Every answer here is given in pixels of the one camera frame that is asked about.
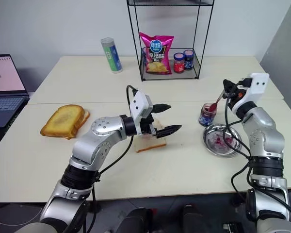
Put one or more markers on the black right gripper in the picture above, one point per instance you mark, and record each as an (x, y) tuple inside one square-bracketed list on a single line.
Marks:
[(240, 88)]

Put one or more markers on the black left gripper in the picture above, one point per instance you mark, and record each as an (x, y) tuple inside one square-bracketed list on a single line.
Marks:
[(145, 126)]

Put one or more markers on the jam-covered spoon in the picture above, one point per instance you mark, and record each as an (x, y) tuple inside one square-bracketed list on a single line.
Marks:
[(214, 104)]

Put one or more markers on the white bread slice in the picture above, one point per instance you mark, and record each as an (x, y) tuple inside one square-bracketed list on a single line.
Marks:
[(148, 144)]

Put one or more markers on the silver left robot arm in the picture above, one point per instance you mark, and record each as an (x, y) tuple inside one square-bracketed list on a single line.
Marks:
[(104, 143)]

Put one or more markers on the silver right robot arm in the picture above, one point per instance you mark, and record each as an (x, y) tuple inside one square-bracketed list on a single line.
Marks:
[(264, 136)]

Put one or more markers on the open blue-label jam jar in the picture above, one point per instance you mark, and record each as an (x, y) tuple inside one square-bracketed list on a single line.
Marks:
[(207, 119)]

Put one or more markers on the blue jam jar with lid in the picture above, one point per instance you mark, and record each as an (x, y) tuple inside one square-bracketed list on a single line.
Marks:
[(188, 60)]

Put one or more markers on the red jam jar with lid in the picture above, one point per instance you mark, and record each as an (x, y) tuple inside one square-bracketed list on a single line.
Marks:
[(179, 63)]

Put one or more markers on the pale toast slice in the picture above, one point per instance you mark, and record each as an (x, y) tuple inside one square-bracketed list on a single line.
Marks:
[(83, 120)]

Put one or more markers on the browned toast slice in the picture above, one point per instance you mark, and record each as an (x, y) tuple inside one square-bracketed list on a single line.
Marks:
[(61, 120)]

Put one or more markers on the round metal dish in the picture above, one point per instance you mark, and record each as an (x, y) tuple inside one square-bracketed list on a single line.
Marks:
[(220, 143)]

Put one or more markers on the pink potato chips bag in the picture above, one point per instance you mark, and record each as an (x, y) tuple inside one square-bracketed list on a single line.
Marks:
[(156, 54)]

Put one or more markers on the green blue cylinder can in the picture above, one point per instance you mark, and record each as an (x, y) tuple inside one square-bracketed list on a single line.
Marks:
[(112, 57)]

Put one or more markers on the dark rounded shape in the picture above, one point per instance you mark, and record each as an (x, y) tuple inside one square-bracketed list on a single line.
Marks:
[(137, 221)]

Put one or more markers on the open laptop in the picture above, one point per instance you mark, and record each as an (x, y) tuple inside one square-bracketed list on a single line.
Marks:
[(7, 97)]

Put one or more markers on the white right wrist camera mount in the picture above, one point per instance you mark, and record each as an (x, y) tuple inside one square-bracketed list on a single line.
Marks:
[(255, 87)]

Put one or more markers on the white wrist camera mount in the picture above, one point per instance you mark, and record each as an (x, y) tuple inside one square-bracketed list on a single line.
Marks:
[(138, 104), (255, 87)]

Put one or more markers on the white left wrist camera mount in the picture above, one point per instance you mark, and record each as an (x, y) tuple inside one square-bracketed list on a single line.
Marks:
[(138, 104)]

